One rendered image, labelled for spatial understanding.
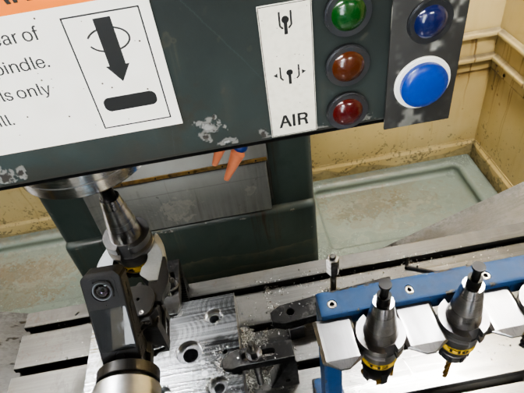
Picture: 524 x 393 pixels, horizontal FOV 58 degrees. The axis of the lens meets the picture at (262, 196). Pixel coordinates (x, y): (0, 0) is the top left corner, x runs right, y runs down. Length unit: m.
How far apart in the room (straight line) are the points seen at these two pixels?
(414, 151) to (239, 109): 1.53
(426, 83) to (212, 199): 0.95
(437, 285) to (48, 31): 0.57
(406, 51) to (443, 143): 1.54
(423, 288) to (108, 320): 0.41
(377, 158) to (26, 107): 1.54
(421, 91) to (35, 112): 0.23
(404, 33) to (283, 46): 0.07
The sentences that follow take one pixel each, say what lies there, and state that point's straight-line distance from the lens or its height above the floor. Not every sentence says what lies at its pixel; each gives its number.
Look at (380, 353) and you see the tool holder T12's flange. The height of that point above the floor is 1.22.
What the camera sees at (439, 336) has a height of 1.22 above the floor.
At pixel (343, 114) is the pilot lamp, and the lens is 0.31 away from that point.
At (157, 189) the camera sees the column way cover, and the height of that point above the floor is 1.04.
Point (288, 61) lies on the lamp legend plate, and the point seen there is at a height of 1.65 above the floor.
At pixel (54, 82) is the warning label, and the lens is 0.30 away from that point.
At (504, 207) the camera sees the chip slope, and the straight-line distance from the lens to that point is 1.48.
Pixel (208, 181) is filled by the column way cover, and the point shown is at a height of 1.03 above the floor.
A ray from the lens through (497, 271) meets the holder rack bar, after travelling 0.74.
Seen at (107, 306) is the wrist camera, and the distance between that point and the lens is 0.56.
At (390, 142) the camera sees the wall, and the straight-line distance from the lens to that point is 1.74.
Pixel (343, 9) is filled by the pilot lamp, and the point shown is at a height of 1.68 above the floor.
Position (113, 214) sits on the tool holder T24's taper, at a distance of 0.62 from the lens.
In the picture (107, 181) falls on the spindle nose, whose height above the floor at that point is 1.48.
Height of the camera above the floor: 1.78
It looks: 43 degrees down
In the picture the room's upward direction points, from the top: 9 degrees counter-clockwise
